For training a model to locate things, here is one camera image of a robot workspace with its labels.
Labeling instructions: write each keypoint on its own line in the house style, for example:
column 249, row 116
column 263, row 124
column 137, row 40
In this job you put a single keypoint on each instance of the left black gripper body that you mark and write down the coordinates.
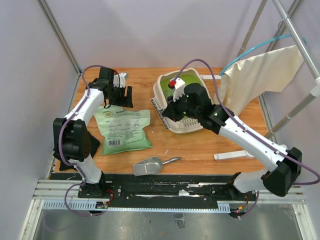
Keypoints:
column 117, row 96

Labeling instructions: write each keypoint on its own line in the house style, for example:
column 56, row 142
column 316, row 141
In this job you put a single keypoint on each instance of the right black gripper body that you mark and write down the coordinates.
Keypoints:
column 180, row 108

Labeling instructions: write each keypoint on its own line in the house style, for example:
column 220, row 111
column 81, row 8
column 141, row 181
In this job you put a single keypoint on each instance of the green cat litter bag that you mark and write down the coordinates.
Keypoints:
column 123, row 130

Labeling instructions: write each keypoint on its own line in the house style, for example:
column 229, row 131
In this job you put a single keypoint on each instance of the white plastic bag clip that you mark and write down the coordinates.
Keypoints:
column 159, row 112

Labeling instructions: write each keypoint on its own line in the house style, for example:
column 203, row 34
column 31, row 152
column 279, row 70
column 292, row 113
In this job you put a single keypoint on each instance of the metal litter scoop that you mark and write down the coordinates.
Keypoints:
column 151, row 165

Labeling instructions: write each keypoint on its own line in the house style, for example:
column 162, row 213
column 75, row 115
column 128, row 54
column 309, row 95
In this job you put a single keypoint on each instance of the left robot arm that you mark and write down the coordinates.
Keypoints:
column 74, row 146

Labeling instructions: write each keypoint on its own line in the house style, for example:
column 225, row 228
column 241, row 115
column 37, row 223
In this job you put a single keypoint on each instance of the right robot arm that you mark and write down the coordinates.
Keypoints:
column 282, row 165

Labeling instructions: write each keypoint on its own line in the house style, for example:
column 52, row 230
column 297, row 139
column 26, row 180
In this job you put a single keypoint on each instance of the beige green litter box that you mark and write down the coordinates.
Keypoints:
column 162, row 92

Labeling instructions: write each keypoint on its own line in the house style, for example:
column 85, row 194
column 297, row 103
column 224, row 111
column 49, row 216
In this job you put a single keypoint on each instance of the cream fabric bag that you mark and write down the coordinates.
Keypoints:
column 247, row 79

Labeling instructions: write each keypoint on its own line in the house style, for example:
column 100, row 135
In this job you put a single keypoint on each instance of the white metal drying rack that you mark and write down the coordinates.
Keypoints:
column 293, row 115

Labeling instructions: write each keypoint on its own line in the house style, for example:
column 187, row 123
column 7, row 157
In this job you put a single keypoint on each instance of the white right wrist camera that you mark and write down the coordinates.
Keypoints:
column 178, row 86

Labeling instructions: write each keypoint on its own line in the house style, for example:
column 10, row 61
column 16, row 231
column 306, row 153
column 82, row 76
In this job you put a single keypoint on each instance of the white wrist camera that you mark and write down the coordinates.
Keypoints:
column 119, row 79
column 178, row 86

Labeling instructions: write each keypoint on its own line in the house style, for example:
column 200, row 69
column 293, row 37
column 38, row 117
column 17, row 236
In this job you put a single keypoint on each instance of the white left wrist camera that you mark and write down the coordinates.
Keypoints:
column 119, row 79

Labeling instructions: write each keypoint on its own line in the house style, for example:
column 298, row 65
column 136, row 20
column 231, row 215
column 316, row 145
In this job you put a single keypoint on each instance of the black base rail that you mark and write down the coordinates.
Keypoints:
column 169, row 192

